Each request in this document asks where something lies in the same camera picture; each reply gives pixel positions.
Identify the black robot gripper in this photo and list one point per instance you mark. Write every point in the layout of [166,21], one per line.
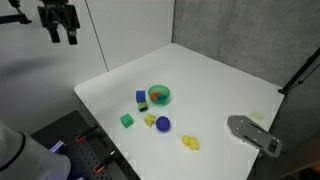
[66,15]

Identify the green cube block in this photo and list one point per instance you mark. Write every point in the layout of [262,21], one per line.
[127,120]

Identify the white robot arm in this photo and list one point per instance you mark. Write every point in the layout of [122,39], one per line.
[21,156]

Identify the blue cube block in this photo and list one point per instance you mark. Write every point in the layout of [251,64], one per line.
[140,96]

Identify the dark green lime block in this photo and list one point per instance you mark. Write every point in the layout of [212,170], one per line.
[142,107]

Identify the orange toy in bowl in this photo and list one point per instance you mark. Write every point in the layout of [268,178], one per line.
[155,96]

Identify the green plastic bowl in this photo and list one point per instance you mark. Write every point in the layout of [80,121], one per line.
[165,94]

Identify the upper black orange clamp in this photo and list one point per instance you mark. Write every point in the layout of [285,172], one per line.
[82,136]

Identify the black orange clamp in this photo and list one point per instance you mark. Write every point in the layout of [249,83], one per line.
[82,136]
[107,160]

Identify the yellow spiky toy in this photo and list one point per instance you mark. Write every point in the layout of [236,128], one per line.
[149,120]

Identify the black perforated breadboard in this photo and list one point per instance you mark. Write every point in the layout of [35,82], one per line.
[85,155]

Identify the blue ball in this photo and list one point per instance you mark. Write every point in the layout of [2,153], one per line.
[163,124]

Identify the lower black orange clamp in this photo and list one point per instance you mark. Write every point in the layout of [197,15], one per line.
[107,160]

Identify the yellow lumpy toy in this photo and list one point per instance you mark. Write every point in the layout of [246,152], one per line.
[190,142]

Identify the grey metal mounting plate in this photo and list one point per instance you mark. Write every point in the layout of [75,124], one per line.
[248,131]

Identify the pale yellow small tag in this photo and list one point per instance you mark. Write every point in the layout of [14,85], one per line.
[257,115]

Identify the black tripod stand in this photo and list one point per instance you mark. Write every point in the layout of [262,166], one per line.
[290,84]

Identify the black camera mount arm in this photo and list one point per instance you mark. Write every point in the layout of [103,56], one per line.
[18,17]

